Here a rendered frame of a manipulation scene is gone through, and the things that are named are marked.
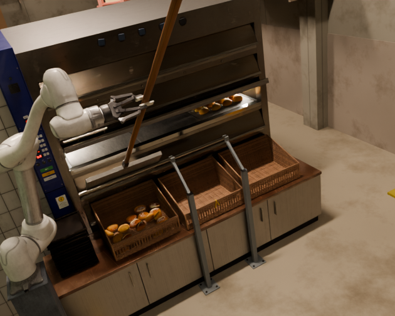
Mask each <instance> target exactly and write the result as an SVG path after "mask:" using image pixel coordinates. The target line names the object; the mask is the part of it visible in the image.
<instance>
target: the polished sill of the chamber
mask: <svg viewBox="0 0 395 316"><path fill-rule="evenodd" d="M260 105H261V101H259V100H256V101H254V102H250V103H247V104H245V105H242V106H240V107H236V108H234V109H231V110H228V111H226V112H223V113H220V114H217V115H215V116H212V117H210V118H206V119H204V120H201V121H198V122H196V123H193V124H191V125H187V126H185V127H182V128H180V129H177V130H173V131H171V132H168V133H166V134H163V135H160V136H158V137H154V138H152V139H149V140H146V141H144V142H141V143H138V144H135V145H134V148H133V150H132V153H134V152H137V151H140V150H143V149H146V148H148V147H151V146H153V145H156V144H159V143H161V142H164V141H167V140H169V139H173V138H174V137H178V136H180V135H183V134H186V133H188V132H191V131H193V130H196V129H200V128H201V127H205V126H207V125H210V124H213V123H215V122H218V121H220V120H223V119H226V118H228V117H232V116H234V115H237V114H239V113H242V112H245V111H247V110H250V109H252V108H255V107H259V106H260ZM127 149H128V147H127V148H124V149H122V150H119V151H116V152H113V153H111V154H108V155H105V156H103V157H99V158H98V159H94V160H92V161H89V162H86V163H84V164H80V165H79V166H75V167H72V168H70V169H69V170H70V173H71V175H72V176H74V175H75V174H79V173H81V172H84V171H87V170H89V169H92V168H94V167H97V166H100V165H102V164H105V163H108V162H111V161H114V160H116V159H119V158H121V157H124V156H126V153H127Z"/></svg>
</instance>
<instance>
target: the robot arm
mask: <svg viewBox="0 0 395 316"><path fill-rule="evenodd" d="M43 83H44V84H43V87H42V88H41V90H40V96H39V97H38V98H37V99H36V100H35V102H34V104H33V106H32V108H31V111H30V113H29V117H28V120H27V122H26V126H25V128H24V132H21V133H18V134H15V135H13V136H11V137H10V138H8V139H6V140H5V141H4V142H3V143H2V144H0V174H3V173H5V172H7V171H9V170H11V169H13V171H14V175H15V179H16V184H17V187H18V192H19V196H20V200H21V205H22V208H23V213H24V218H25V219H24V220H23V222H22V228H21V236H20V237H19V236H14V237H11V238H8V239H6V240H5V241H3V242H2V244H1V245H0V263H1V266H2V268H3V270H4V272H5V274H6V275H7V276H8V278H9V280H10V282H11V291H10V294H11V295H15V294H17V293H18V292H20V291H23V290H24V292H25V293H28V292H29V289H30V287H32V286H34V285H37V284H40V283H43V282H44V280H43V278H42V275H41V263H36V260H37V259H38V256H39V254H40V253H41V252H43V251H44V250H45V249H46V247H47V246H48V245H49V244H50V243H51V242H52V240H53V239H54V237H55V235H56V232H57V225H56V223H55V221H54V220H53V219H52V218H50V217H48V216H47V215H45V214H43V211H42V207H41V201H40V195H39V192H38V186H37V182H36V176H35V173H34V167H33V166H34V164H35V162H36V155H37V151H38V149H39V146H40V142H39V140H38V138H37V134H38V131H39V128H40V125H41V121H42V118H43V114H44V112H45V110H46V109H47V108H48V107H50V108H54V109H55V110H56V114H57V116H55V117H53V118H52V119H51V121H50V128H51V131H52V133H53V135H54V136H55V137H56V138H59V139H67V138H70V137H76V136H79V135H81V134H84V133H86V132H88V131H89V130H91V129H94V128H97V127H100V126H103V125H104V122H105V123H107V122H110V121H113V120H119V121H120V122H121V124H123V123H124V122H125V121H127V120H130V119H132V118H134V117H136V116H139V115H140V113H141V110H143V109H146V108H147V106H149V105H153V104H154V101H150V102H147V103H143V104H140V105H139V106H138V107H134V108H126V109H122V107H123V106H124V105H126V104H128V103H130V102H133V101H134V100H135V101H136V102H138V101H140V100H142V98H143V95H142V94H140V95H136V96H135V95H133V94H132V93H127V94H124V95H118V96H110V102H109V103H108V104H105V105H101V106H99V107H98V106H97V105H96V106H93V107H89V108H86V109H82V106H81V105H80V102H79V101H78V96H77V93H76V90H75V87H74V86H73V83H72V81H71V79H70V77H69V76H68V75H67V73H66V72H65V71H64V70H62V69H60V68H52V69H49V70H46V72H45V73H44V75H43ZM127 98H128V99H127ZM123 99H126V100H124V101H123V102H119V103H115V102H114V101H118V100H123ZM132 112H135V113H132ZM126 113H132V114H130V115H128V116H126V117H124V118H123V117H122V118H120V117H121V116H122V115H124V114H126Z"/></svg>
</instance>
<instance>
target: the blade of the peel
mask: <svg viewBox="0 0 395 316"><path fill-rule="evenodd" d="M161 155H162V152H161V151H159V152H156V153H154V154H151V155H148V156H146V157H143V158H141V159H137V160H136V161H133V162H129V166H128V167H126V168H125V169H124V168H123V166H119V167H116V168H114V169H111V170H109V171H106V172H103V173H101V174H98V175H96V176H93V177H90V178H88V179H85V182H86V189H90V188H91V187H94V186H97V185H99V184H102V183H104V182H107V181H110V180H112V179H115V178H117V177H120V176H122V175H125V174H128V173H130V172H133V171H136V170H137V169H141V168H143V167H145V166H148V165H151V164H153V163H156V162H158V161H159V159H160V158H161ZM154 168H155V167H154ZM154 168H151V169H149V170H147V171H150V170H153V169H154ZM147 171H144V172H141V173H139V174H142V173H145V172H147ZM139 174H136V175H134V176H138V175H139ZM134 176H131V177H134ZM131 177H128V178H126V179H124V180H127V179H130V178H131ZM124 180H121V181H119V182H122V181H124ZM119 182H116V183H119ZM116 183H114V184H116ZM114 184H111V185H109V186H112V185H114ZM109 186H106V187H109ZM106 187H103V188H101V189H104V188H106ZM101 189H98V190H96V191H99V190H101ZM96 191H93V192H96ZM93 192H91V193H93ZM91 193H88V194H87V195H89V194H91Z"/></svg>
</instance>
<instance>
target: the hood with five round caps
mask: <svg viewBox="0 0 395 316"><path fill-rule="evenodd" d="M165 21H166V17H164V18H159V19H155V20H152V21H147V22H144V23H139V24H135V25H131V26H127V27H124V28H119V29H115V30H111V31H107V32H104V33H99V34H95V35H91V36H87V37H84V38H79V39H74V40H71V41H67V42H64V43H59V44H56V45H51V46H47V47H44V48H39V49H36V50H31V51H27V52H26V53H27V56H28V58H29V62H30V64H31V67H32V69H33V72H34V75H35V77H36V81H37V82H42V81H43V75H44V73H45V72H46V70H49V69H52V68H60V69H62V70H64V71H65V72H66V73H67V74H69V73H73V72H76V71H80V70H84V69H87V68H91V67H94V66H98V65H102V64H105V63H109V62H112V61H116V60H120V59H123V58H127V57H130V56H134V55H138V54H141V53H145V52H148V51H152V50H156V49H157V47H158V44H159V40H160V38H161V34H162V30H163V27H164V23H165ZM253 22H254V17H253V4H252V0H232V1H228V2H225V3H220V4H215V5H212V6H208V7H205V8H199V9H195V10H192V11H187V12H184V13H179V14H177V18H176V21H175V23H174V27H173V29H172V33H171V36H170V38H169V42H168V44H167V46H170V45H174V44H177V43H181V42H184V41H188V40H192V39H195V38H199V37H202V36H206V35H209V34H213V33H217V32H220V31H224V30H227V29H231V28H235V27H238V26H242V25H245V24H249V23H253Z"/></svg>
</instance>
